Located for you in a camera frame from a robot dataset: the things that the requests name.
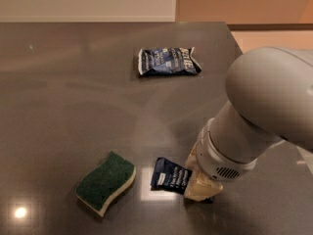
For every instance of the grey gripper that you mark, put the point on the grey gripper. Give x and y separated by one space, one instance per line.
217 164

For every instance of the dark blue rxbar wrapper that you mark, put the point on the dark blue rxbar wrapper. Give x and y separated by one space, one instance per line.
169 176

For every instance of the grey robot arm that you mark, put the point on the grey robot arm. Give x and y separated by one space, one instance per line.
270 101

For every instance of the green and cream sponge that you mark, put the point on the green and cream sponge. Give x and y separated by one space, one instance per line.
105 183

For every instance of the blue chip bag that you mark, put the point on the blue chip bag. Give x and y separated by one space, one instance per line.
168 61

